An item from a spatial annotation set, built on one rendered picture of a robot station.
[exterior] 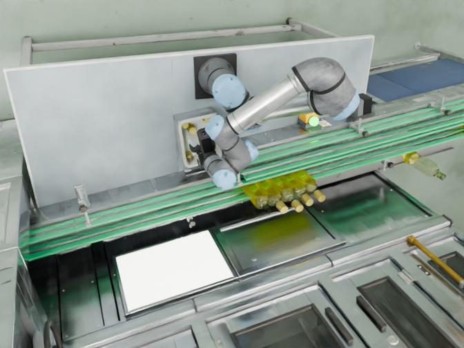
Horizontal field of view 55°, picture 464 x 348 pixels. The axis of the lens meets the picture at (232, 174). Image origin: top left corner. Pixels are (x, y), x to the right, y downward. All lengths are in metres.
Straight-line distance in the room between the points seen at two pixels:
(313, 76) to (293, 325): 0.84
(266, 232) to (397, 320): 0.62
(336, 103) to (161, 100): 0.75
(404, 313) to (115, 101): 1.33
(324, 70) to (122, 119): 0.86
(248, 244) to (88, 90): 0.88
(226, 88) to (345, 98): 0.45
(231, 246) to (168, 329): 0.45
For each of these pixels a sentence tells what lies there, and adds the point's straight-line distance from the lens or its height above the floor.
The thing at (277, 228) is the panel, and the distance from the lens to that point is 1.95.
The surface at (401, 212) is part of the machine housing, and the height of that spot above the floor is 1.22.
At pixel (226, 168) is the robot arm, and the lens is 1.58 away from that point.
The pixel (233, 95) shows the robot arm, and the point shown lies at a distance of 1.71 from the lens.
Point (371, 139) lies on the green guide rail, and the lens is 2.26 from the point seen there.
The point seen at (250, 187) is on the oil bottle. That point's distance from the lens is 1.94.
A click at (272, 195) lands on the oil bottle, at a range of 1.89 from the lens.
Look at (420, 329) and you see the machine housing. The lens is 1.69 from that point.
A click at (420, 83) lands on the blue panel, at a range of 2.77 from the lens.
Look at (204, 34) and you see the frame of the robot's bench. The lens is 2.47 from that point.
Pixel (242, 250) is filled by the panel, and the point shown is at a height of 1.18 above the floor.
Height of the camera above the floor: 2.51
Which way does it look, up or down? 55 degrees down
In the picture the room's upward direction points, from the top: 142 degrees clockwise
